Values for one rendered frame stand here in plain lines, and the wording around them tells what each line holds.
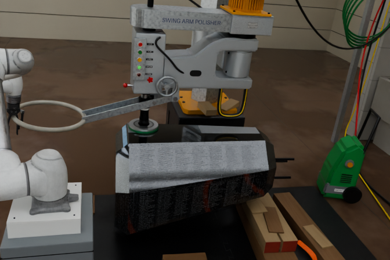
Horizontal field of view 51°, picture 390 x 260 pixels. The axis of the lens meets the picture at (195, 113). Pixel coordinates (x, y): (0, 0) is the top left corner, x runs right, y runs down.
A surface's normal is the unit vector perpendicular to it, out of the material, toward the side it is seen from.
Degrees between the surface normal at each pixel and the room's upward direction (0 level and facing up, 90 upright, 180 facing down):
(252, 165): 45
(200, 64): 90
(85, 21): 90
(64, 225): 90
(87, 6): 90
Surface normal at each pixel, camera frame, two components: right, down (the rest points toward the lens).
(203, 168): 0.24, -0.37
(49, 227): 0.23, 0.40
